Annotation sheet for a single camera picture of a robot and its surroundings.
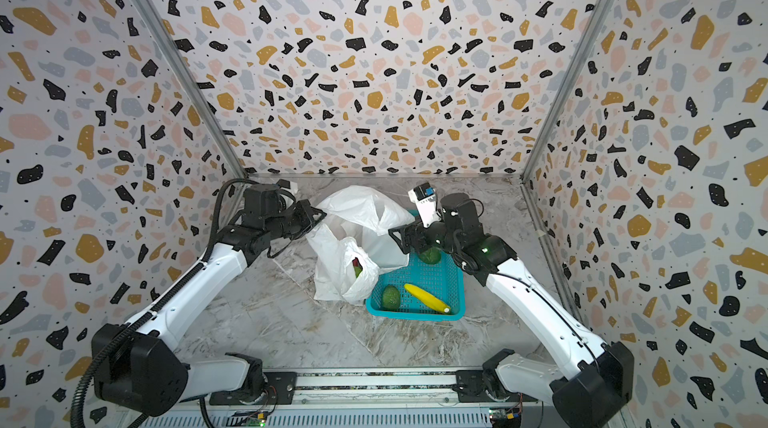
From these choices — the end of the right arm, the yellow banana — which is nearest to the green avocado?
the yellow banana

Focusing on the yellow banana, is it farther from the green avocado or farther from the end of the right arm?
the end of the right arm

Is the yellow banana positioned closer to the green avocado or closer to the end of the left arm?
the green avocado
